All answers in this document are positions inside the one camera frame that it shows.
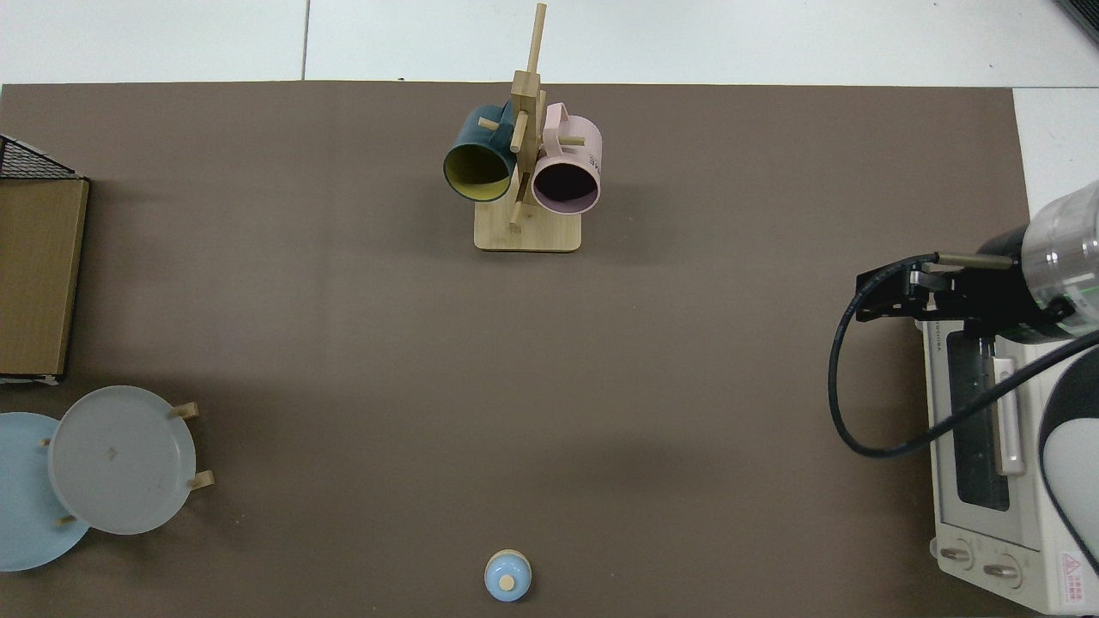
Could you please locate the small blue round bell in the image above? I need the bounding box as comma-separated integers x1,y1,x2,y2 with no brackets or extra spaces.
483,549,533,603

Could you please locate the grey plate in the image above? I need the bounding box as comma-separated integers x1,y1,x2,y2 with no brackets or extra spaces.
47,385,197,536

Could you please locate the wooden cup stand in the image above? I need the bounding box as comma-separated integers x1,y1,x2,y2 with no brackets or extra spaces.
474,3,586,253

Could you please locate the dark grey device edge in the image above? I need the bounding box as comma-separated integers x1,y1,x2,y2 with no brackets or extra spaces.
1054,0,1099,44

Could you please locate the pink mug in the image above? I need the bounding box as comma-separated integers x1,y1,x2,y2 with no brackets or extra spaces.
531,102,604,215

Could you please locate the pale toaster oven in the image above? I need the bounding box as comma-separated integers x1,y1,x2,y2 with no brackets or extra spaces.
920,318,1099,615

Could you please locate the brown table cloth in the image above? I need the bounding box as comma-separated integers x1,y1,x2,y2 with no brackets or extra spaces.
0,82,1040,618

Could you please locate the dark teal mug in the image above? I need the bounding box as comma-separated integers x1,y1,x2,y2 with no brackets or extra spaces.
442,101,519,203

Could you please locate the wooden plate rack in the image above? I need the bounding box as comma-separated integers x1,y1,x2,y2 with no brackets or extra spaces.
40,402,216,526

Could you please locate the light blue plate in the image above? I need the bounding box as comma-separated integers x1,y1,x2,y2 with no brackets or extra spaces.
0,412,91,573

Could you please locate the wire basket with wooden floor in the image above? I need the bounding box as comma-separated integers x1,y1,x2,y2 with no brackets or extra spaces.
0,135,91,385

